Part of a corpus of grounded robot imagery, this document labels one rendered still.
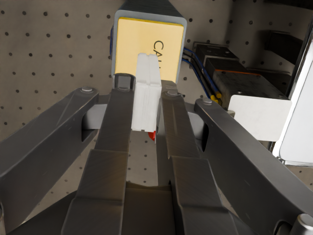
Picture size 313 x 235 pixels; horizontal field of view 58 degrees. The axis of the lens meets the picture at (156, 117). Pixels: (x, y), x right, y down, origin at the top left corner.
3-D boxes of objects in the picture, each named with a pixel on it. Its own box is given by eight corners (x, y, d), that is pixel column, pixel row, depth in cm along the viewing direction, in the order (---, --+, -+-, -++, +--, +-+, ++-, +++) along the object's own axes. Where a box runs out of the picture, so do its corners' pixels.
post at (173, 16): (160, 25, 70) (179, 89, 30) (130, 22, 69) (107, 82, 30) (165, -8, 66) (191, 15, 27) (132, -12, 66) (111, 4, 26)
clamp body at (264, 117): (221, 72, 76) (277, 143, 43) (178, 66, 75) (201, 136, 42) (227, 44, 73) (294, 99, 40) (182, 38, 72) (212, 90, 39)
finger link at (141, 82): (142, 132, 17) (130, 131, 17) (143, 89, 23) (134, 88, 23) (148, 84, 15) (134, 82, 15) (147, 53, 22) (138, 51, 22)
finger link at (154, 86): (148, 84, 15) (162, 86, 15) (147, 53, 22) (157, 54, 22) (142, 132, 17) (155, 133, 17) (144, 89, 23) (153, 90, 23)
